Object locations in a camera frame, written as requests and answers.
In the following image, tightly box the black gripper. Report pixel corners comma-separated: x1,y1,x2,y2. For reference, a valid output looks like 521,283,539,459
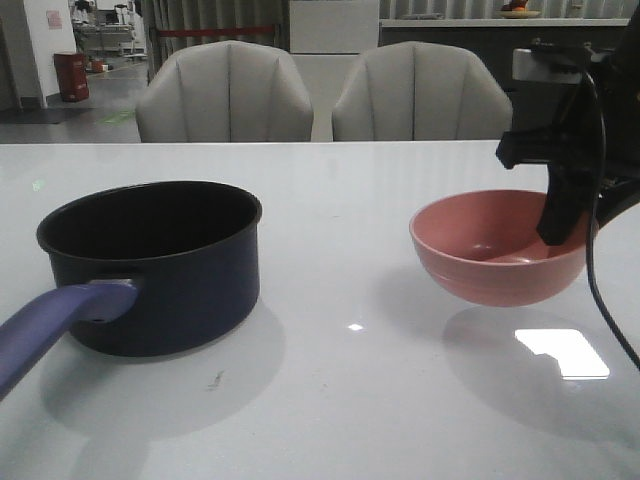
496,14,639,246

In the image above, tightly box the red barrier belt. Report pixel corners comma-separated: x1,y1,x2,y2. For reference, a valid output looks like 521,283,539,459
155,25,277,38

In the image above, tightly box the white cabinet block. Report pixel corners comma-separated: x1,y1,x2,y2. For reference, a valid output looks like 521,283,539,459
289,1,379,142

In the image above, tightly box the beige upholstered chair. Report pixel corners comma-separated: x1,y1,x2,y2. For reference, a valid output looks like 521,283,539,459
331,41,513,141
135,40,314,143

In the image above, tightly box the fruit plate on counter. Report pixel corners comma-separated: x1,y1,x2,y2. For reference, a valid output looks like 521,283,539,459
498,0,541,20

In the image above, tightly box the red trash bin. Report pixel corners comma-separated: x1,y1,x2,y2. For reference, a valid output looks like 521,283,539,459
53,52,90,102

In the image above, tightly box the right beige upholstered chair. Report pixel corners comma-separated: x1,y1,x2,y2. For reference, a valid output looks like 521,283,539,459
331,41,513,141

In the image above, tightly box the left beige upholstered chair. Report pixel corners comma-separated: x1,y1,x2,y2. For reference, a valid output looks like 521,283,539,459
135,40,314,143

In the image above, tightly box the dark blue saucepan purple handle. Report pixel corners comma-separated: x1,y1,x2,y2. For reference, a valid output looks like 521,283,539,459
1,181,262,393

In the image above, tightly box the pink plastic bowl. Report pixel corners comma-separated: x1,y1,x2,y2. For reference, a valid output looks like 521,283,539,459
409,190,589,307

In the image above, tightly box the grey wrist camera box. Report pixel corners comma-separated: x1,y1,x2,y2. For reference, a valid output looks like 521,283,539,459
511,40,598,85

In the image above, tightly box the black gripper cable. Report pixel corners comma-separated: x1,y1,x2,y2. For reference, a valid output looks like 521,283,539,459
583,69,640,372

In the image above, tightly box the dark grey counter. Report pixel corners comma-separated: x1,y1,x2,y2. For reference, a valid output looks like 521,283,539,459
379,18,628,130

